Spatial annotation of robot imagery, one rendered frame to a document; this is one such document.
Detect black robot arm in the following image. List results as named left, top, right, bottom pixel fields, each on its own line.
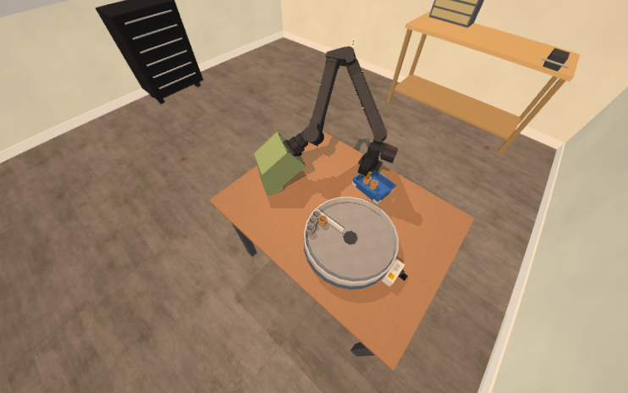
left=283, top=47, right=398, bottom=177

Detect blue crate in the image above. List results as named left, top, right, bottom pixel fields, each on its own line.
left=352, top=170, right=396, bottom=205

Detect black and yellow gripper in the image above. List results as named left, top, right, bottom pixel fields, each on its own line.
left=358, top=154, right=383, bottom=177

